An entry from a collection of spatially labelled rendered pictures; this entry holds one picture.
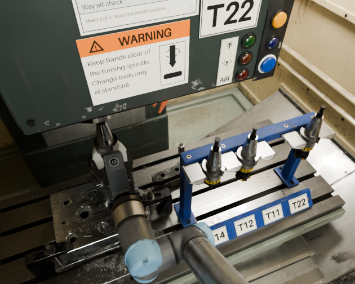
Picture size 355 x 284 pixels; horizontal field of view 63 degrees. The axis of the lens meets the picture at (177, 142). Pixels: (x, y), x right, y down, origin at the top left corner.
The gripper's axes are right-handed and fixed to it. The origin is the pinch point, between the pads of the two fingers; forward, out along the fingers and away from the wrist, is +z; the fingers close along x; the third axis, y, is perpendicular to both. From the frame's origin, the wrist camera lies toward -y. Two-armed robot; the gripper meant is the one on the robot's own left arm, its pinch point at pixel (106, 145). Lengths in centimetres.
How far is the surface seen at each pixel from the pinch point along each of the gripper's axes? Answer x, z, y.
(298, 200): 58, -23, 30
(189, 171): 18.7, -14.5, 3.5
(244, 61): 24.2, -22.1, -33.6
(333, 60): 101, 19, 8
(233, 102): 91, 70, 67
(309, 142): 57, -18, 4
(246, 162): 34.4, -18.2, 2.8
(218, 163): 25.6, -17.6, -0.2
